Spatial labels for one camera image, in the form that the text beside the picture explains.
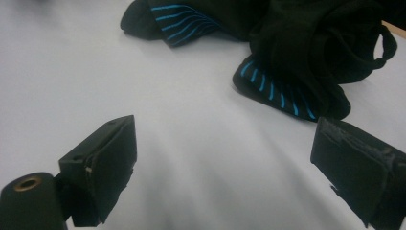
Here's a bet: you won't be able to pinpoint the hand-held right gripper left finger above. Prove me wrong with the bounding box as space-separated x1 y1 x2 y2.
55 114 138 228

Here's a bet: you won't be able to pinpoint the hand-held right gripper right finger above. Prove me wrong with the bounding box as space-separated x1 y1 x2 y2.
309 116 406 230

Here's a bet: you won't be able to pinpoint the black swim shorts blue stripes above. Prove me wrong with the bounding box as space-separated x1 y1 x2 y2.
120 0 406 123

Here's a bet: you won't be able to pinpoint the white table cover sheet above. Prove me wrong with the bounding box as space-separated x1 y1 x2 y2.
0 0 406 230

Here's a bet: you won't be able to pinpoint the wooden table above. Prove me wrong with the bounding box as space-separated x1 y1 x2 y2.
381 20 406 40

